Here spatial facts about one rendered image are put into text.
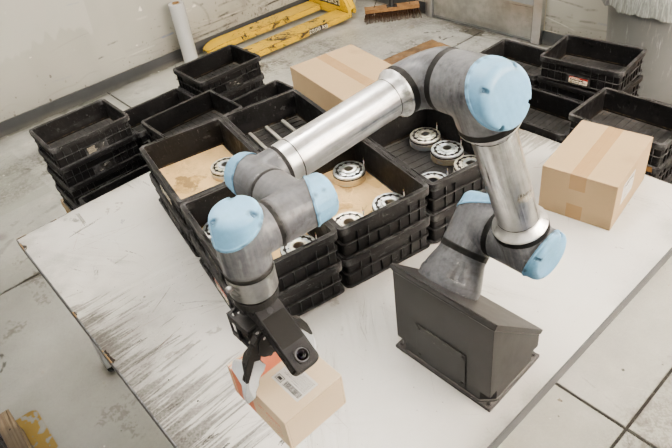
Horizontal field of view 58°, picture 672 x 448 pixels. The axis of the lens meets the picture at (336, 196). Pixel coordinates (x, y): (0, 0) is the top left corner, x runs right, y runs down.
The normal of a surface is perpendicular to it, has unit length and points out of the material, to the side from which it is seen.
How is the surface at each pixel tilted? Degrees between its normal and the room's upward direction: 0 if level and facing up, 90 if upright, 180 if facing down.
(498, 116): 77
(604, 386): 0
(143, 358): 0
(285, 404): 0
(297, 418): 90
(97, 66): 90
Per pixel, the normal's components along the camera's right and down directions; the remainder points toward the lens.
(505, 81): 0.53, 0.25
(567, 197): -0.63, 0.52
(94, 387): -0.11, -0.79
